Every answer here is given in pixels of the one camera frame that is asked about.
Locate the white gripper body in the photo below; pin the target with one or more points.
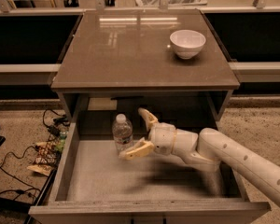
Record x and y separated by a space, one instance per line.
162 137

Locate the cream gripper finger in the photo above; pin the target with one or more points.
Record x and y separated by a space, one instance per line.
148 117
142 148

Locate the clear plastic water bottle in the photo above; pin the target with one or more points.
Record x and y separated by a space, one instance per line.
122 131

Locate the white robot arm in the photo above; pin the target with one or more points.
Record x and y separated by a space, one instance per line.
205 151

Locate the open grey top drawer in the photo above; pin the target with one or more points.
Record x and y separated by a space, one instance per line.
93 186

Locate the grey cabinet with glass top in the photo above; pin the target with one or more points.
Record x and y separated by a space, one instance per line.
128 52

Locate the green bottle on floor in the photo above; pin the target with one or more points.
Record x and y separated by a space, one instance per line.
61 141

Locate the white ceramic bowl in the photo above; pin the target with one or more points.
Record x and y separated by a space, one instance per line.
187 43

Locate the black power adapter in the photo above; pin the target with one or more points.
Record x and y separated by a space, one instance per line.
54 130

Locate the brown snack bag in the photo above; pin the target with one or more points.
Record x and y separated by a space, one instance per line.
47 158

